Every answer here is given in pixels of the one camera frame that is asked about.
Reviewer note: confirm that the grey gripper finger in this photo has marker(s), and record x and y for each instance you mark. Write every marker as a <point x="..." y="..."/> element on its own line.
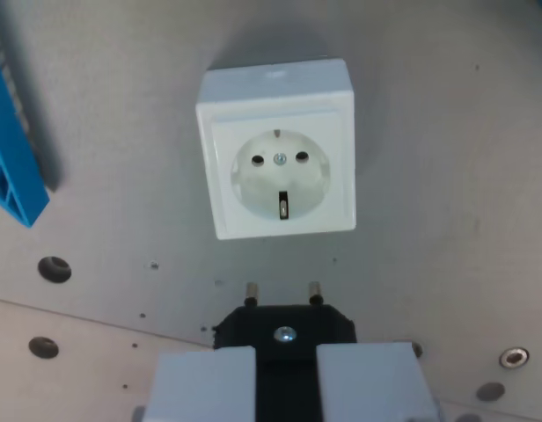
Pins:
<point x="200" y="387"/>
<point x="372" y="387"/>

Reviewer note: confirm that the black two-pin plug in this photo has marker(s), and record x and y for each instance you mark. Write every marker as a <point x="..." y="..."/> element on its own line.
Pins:
<point x="293" y="321"/>

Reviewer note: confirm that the hex screw with washer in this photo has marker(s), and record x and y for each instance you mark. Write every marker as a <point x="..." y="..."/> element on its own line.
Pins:
<point x="514" y="357"/>

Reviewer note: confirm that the blue ribbed plastic wedge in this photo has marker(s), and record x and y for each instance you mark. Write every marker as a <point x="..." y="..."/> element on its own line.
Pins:
<point x="11" y="176"/>

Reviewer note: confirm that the white wall socket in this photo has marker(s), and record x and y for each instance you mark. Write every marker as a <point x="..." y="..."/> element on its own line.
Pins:
<point x="275" y="176"/>

